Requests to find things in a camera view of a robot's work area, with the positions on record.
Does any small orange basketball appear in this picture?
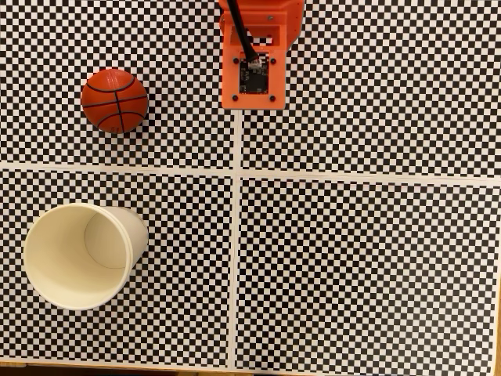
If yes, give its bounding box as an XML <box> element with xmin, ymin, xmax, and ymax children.
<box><xmin>81</xmin><ymin>68</ymin><xmax>149</xmax><ymax>135</ymax></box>

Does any white paper cup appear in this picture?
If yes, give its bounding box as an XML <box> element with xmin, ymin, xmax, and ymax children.
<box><xmin>22</xmin><ymin>202</ymin><xmax>149</xmax><ymax>311</ymax></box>

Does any black camera cable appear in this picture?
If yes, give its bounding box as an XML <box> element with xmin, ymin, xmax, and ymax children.
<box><xmin>225</xmin><ymin>0</ymin><xmax>261</xmax><ymax>66</ymax></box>

